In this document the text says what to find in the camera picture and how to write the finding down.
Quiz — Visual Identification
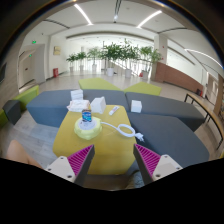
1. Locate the white tissue box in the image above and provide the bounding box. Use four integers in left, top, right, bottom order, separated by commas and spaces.
90, 97, 106, 114

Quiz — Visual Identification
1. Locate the yellow table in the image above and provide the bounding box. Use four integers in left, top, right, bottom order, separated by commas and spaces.
53, 105, 136, 175

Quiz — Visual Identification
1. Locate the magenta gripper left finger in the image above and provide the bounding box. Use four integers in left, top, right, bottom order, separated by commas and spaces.
46, 145, 95, 186

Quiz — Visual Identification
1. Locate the grey sofa left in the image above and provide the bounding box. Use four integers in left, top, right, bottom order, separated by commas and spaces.
27, 89, 129, 128

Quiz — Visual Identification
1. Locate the red fire extinguisher box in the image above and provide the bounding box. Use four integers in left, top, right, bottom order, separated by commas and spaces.
53, 68, 59, 77

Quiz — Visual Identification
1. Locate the green bench left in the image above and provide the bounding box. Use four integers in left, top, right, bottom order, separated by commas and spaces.
0, 85, 39, 128

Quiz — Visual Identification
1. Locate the grey sofa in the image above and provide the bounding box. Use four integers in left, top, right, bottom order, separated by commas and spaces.
27, 89, 129, 128
126, 92, 209, 168

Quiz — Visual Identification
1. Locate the potted plant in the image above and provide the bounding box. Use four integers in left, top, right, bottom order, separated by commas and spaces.
102, 43, 121, 76
66, 53, 77, 72

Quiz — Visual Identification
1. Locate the small white box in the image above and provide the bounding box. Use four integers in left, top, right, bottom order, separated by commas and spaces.
131, 100, 142, 113

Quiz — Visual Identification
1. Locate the dark grey ottoman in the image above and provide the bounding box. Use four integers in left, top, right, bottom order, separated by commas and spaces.
3, 100, 21, 125

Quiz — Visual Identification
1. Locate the potted plant centre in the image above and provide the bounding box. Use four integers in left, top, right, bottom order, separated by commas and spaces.
102, 43, 121, 76

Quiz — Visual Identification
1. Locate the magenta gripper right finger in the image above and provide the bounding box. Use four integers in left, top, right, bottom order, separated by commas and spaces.
133, 144, 182, 185

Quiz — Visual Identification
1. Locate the round yellow-green power strip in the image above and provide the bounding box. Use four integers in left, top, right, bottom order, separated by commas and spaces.
74, 117, 102, 140

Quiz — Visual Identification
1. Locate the wooden bench black frame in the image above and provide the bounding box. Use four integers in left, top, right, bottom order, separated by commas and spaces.
184, 93, 224, 149

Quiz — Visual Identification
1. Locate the white power cable with plug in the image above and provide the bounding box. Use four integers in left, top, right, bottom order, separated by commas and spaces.
100, 121, 145, 142

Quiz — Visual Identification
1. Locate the person's knee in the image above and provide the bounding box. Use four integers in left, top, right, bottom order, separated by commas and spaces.
6, 140, 41, 168

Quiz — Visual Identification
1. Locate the green sofa seat back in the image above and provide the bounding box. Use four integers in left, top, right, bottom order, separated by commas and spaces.
78, 78, 161, 96

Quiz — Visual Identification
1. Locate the grey sofa right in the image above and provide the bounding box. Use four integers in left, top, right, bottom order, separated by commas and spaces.
126, 92, 209, 168

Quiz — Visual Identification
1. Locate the potted plant left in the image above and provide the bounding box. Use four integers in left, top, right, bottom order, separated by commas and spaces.
66, 53, 77, 72

